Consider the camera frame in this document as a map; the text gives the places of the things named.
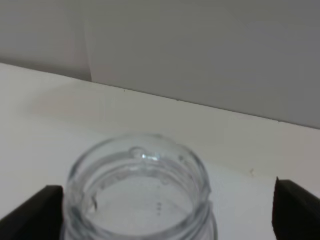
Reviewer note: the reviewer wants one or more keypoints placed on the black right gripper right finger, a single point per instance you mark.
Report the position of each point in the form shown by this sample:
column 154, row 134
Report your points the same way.
column 295, row 212

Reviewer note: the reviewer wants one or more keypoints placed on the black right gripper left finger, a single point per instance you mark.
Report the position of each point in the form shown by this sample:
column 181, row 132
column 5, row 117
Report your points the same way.
column 39, row 218

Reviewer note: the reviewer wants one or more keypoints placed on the clear plastic water bottle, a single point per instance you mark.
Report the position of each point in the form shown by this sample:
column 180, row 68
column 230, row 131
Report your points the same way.
column 138, row 187

